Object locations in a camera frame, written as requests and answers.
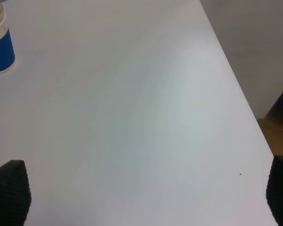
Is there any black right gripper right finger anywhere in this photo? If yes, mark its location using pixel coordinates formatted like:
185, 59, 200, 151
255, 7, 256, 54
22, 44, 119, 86
266, 155, 283, 226

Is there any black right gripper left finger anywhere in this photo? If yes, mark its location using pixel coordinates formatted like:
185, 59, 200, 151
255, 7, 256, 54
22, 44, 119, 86
0, 160, 32, 226

